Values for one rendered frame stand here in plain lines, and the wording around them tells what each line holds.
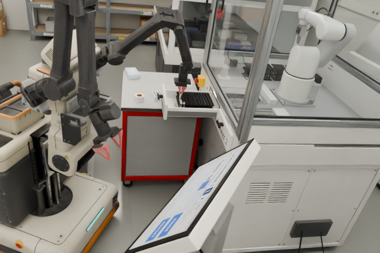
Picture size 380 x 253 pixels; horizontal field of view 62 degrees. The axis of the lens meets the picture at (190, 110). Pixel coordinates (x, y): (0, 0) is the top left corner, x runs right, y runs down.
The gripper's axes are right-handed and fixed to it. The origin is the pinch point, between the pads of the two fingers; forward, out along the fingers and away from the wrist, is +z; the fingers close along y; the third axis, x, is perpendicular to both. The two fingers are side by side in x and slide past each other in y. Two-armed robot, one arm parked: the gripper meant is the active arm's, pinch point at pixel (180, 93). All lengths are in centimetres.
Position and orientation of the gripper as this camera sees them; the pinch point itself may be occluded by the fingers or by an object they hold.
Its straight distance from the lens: 197.4
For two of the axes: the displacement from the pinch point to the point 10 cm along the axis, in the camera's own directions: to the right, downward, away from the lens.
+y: -9.8, -0.6, -1.7
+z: -1.4, 8.4, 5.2
